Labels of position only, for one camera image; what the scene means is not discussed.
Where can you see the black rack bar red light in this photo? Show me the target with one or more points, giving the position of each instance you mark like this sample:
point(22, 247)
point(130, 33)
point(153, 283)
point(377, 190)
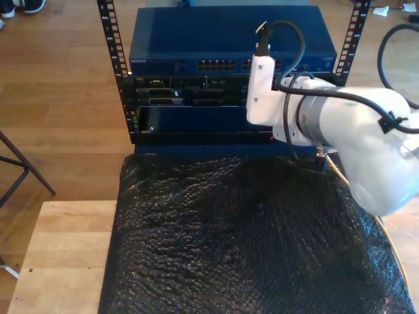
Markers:
point(212, 137)

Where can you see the blue recessed rack panel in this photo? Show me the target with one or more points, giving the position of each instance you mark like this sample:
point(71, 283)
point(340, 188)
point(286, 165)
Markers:
point(196, 117)

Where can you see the black bubble mat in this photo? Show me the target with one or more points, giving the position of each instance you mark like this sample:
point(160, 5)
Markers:
point(229, 255)

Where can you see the small black object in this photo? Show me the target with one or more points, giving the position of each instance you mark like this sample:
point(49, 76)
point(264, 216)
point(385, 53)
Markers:
point(414, 18)

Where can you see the dark shoe white sole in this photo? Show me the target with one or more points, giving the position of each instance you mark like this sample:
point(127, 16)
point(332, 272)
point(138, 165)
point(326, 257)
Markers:
point(7, 12)
point(34, 6)

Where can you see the pale shoe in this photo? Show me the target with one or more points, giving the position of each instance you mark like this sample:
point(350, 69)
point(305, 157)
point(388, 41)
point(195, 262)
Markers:
point(2, 24)

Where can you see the white metal foot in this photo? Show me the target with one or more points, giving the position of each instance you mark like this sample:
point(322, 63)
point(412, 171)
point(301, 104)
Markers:
point(11, 271)

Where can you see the blue rack base plate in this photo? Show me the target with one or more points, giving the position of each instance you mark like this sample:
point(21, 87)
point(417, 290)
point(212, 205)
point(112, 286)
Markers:
point(196, 150)

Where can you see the black perforated rack post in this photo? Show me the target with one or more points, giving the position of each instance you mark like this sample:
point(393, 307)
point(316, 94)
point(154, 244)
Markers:
point(343, 76)
point(128, 111)

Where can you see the blue network switch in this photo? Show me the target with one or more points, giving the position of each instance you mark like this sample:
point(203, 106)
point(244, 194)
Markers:
point(196, 32)

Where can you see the black metal stool frame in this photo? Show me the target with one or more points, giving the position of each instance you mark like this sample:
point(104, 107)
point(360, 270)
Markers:
point(27, 163)

